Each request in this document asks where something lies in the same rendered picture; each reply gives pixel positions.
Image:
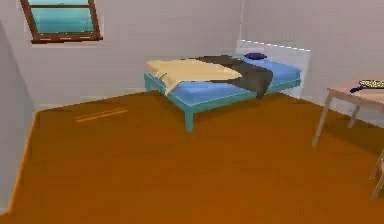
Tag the dark grey blanket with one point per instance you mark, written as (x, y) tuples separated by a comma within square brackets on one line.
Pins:
[(255, 77)]

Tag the brown framed window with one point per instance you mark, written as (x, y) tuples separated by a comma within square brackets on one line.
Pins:
[(61, 20)]

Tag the dark blue pillow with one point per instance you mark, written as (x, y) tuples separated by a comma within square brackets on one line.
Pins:
[(255, 56)]

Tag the cream blanket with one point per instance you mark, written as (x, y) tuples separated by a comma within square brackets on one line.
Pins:
[(190, 70)]

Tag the pale wooden table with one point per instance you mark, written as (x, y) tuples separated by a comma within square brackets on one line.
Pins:
[(361, 96)]

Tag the teal bed with blue mattress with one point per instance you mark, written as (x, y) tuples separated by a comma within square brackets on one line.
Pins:
[(213, 91)]

